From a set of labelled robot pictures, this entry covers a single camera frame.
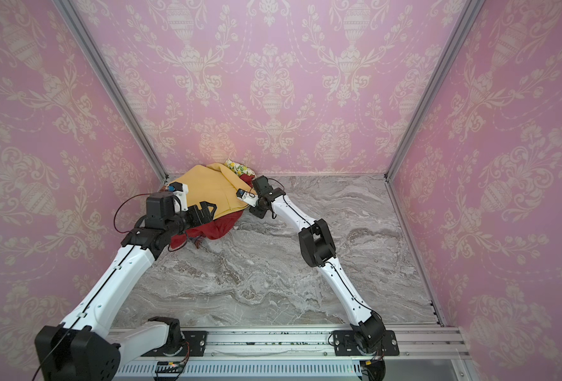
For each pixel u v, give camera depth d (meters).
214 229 0.96
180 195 0.71
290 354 0.73
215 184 1.09
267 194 0.84
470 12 0.69
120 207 0.63
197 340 0.75
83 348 0.38
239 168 1.17
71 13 0.70
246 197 0.96
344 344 0.73
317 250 0.69
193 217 0.70
